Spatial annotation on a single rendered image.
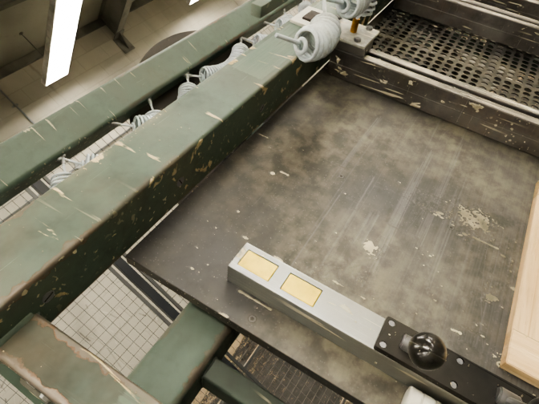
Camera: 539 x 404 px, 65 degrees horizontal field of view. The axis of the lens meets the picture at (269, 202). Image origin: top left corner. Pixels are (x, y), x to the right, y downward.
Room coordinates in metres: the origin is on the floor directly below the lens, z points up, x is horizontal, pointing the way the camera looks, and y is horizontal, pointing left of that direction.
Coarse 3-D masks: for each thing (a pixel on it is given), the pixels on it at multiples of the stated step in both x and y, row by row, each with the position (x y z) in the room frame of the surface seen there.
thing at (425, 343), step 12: (408, 336) 0.49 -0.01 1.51; (420, 336) 0.39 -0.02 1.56; (432, 336) 0.39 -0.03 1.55; (408, 348) 0.40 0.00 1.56; (420, 348) 0.38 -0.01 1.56; (432, 348) 0.38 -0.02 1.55; (444, 348) 0.38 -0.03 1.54; (420, 360) 0.38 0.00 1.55; (432, 360) 0.38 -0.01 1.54; (444, 360) 0.38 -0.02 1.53
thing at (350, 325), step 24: (264, 288) 0.56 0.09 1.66; (288, 312) 0.56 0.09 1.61; (312, 312) 0.53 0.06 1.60; (336, 312) 0.53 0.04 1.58; (360, 312) 0.53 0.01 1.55; (336, 336) 0.52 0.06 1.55; (360, 336) 0.51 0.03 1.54; (384, 360) 0.49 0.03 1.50; (408, 384) 0.49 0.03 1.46; (432, 384) 0.46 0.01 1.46
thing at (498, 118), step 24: (360, 24) 1.02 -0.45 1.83; (336, 48) 1.00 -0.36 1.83; (360, 48) 0.97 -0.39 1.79; (336, 72) 1.03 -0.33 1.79; (360, 72) 0.99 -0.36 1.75; (384, 72) 0.96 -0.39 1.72; (408, 72) 0.94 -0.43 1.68; (432, 72) 0.94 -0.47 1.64; (408, 96) 0.95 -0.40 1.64; (432, 96) 0.92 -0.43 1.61; (456, 96) 0.89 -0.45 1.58; (480, 96) 0.89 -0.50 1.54; (456, 120) 0.91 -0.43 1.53; (480, 120) 0.88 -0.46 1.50; (504, 120) 0.85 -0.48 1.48; (528, 120) 0.82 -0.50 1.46; (528, 144) 0.84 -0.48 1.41
